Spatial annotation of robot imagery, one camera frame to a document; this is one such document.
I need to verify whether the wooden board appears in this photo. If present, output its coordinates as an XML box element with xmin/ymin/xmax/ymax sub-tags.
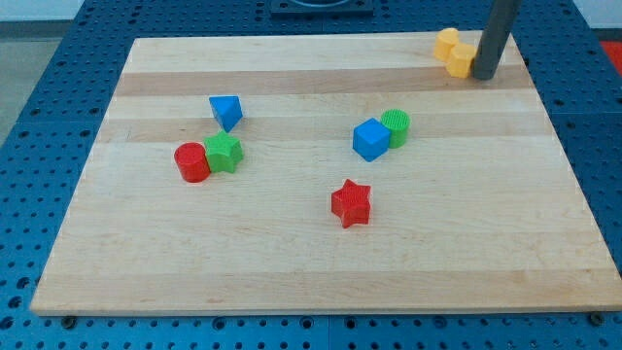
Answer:
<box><xmin>30</xmin><ymin>32</ymin><xmax>621</xmax><ymax>316</ymax></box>

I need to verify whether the red star block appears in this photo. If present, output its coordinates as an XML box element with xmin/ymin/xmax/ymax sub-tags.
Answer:
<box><xmin>330</xmin><ymin>179</ymin><xmax>371</xmax><ymax>228</ymax></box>

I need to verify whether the blue cube block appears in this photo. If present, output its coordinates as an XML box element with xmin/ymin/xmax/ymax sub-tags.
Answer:
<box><xmin>352</xmin><ymin>119</ymin><xmax>391</xmax><ymax>162</ymax></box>

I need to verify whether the green star block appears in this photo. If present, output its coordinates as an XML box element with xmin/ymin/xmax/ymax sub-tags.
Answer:
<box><xmin>203</xmin><ymin>130</ymin><xmax>244</xmax><ymax>173</ymax></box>

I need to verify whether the green cylinder block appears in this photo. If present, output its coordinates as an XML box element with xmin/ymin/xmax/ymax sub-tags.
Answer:
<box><xmin>381</xmin><ymin>109</ymin><xmax>411</xmax><ymax>149</ymax></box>

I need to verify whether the blue triangle block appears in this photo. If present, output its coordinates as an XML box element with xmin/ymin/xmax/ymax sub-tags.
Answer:
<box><xmin>208</xmin><ymin>95</ymin><xmax>243</xmax><ymax>132</ymax></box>

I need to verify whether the red cylinder block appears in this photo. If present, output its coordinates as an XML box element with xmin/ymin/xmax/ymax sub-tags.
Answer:
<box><xmin>174</xmin><ymin>142</ymin><xmax>211</xmax><ymax>183</ymax></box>

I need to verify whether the yellow hexagon block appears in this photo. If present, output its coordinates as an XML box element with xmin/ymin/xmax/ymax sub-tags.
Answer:
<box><xmin>445</xmin><ymin>43</ymin><xmax>477</xmax><ymax>79</ymax></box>

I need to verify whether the yellow cylinder block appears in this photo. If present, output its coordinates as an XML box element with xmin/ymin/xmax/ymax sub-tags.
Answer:
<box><xmin>433</xmin><ymin>27</ymin><xmax>460</xmax><ymax>62</ymax></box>

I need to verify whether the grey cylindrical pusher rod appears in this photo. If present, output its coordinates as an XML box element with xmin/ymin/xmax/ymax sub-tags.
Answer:
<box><xmin>472</xmin><ymin>0</ymin><xmax>522</xmax><ymax>81</ymax></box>

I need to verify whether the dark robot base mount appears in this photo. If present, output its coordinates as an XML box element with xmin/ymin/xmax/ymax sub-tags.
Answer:
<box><xmin>266</xmin><ymin>0</ymin><xmax>374</xmax><ymax>18</ymax></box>

